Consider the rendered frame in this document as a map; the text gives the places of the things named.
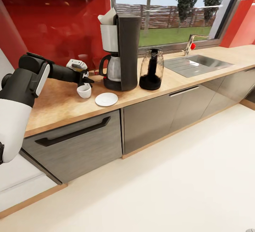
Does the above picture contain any saucer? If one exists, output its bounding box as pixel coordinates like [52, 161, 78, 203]
[95, 93, 118, 106]

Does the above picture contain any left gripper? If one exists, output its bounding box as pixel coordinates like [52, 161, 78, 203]
[59, 66, 95, 84]

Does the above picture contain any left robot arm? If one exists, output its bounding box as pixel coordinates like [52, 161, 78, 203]
[0, 52, 95, 164]

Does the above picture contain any paper coffee filter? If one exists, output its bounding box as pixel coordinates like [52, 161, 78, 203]
[98, 8, 116, 25]

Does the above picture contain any bottle of coffee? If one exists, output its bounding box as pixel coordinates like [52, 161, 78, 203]
[76, 68, 92, 87]

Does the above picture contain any coffee cup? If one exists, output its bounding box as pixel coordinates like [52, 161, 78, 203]
[77, 85, 91, 99]

